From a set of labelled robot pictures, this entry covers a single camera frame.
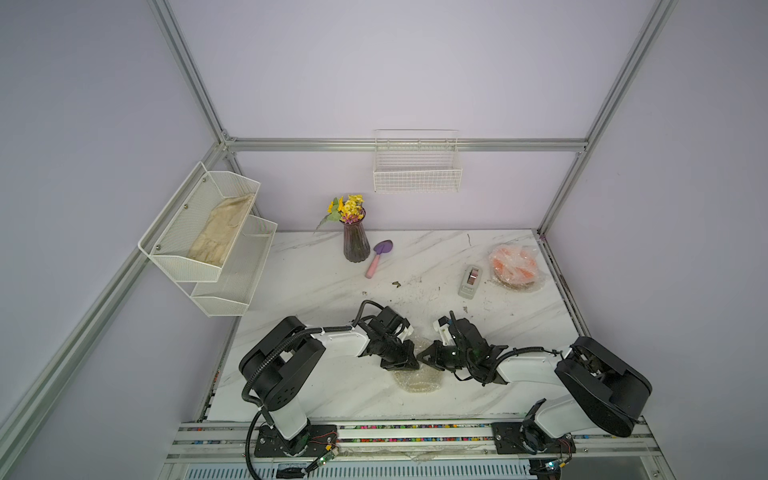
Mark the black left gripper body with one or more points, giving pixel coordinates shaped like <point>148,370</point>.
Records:
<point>394,357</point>

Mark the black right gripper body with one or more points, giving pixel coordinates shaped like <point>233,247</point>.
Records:
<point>456,359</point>

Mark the cream floral dinner plate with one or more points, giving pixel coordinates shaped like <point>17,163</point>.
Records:
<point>420,378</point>

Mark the white tape dispenser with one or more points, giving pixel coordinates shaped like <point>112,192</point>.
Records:
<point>470,281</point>

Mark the orange dinner plate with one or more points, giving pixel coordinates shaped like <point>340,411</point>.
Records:
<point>514,265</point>

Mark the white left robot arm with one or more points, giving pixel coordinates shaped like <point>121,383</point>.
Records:
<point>276,369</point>

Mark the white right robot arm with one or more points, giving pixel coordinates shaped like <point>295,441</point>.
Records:
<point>600,389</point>

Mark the yellow artificial flowers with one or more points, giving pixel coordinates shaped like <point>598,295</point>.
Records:
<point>345,209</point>

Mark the beige cloth in shelf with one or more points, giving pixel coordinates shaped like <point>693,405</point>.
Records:
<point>218,235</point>

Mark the white mesh two-tier shelf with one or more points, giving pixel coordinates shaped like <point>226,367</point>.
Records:
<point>217,291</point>

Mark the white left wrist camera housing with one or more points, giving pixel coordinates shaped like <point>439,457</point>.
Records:
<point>404,332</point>

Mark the white wire wall basket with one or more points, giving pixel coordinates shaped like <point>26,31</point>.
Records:
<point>416,161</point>

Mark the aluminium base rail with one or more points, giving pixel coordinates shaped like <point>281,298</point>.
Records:
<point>427,449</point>

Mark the aluminium frame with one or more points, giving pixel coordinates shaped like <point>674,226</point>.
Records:
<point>26,420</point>

